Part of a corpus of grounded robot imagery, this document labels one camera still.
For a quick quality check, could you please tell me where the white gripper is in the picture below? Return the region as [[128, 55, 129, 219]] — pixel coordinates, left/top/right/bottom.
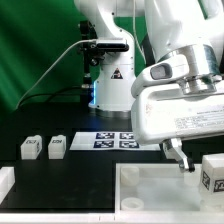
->
[[131, 81, 224, 173]]

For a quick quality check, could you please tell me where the white square table top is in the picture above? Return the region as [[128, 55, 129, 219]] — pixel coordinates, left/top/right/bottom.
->
[[115, 163, 224, 213]]

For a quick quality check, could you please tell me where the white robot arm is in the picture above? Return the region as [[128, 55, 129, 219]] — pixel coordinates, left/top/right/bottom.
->
[[74, 0, 224, 172]]

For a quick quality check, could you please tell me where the white sheet with tags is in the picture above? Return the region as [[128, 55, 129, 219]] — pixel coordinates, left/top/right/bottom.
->
[[70, 132, 160, 151]]

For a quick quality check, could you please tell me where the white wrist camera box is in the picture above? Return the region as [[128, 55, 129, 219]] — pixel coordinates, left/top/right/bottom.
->
[[131, 54, 190, 98]]

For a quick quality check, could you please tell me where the black cable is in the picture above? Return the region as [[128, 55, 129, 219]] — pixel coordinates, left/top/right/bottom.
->
[[19, 87, 83, 107]]

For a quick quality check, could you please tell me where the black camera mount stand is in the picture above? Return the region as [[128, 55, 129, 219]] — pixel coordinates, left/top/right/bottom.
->
[[79, 20, 101, 103]]

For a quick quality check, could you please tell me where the grey cable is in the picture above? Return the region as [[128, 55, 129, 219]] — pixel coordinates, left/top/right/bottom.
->
[[15, 39, 98, 110]]

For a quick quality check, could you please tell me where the white left edge bracket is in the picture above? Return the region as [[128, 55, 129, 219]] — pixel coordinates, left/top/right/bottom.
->
[[0, 167, 15, 204]]

